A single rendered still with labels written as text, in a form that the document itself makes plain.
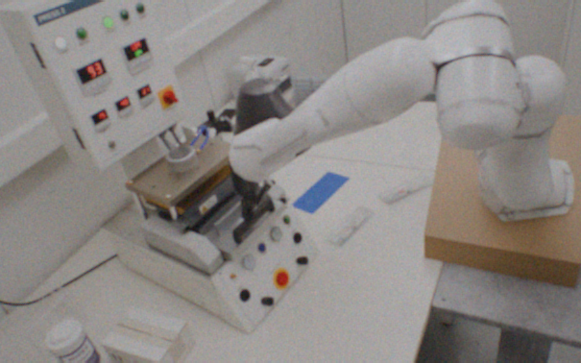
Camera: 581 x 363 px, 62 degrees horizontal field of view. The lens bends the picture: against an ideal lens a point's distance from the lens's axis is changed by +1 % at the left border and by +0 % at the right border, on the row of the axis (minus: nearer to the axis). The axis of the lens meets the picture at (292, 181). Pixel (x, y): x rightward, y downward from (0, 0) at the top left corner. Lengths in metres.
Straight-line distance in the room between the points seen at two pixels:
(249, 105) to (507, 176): 0.50
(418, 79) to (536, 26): 2.78
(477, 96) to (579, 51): 2.39
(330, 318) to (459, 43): 0.81
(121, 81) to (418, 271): 0.94
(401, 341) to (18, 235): 1.16
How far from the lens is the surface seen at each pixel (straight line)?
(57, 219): 1.76
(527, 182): 0.97
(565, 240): 1.35
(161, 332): 1.28
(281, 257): 1.36
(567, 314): 1.36
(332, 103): 0.75
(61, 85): 1.24
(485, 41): 0.72
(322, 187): 1.71
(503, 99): 0.70
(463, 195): 1.37
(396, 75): 0.68
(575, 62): 3.08
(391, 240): 1.48
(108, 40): 1.30
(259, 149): 0.85
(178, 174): 1.29
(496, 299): 1.35
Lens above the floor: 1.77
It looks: 35 degrees down
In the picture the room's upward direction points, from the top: 11 degrees counter-clockwise
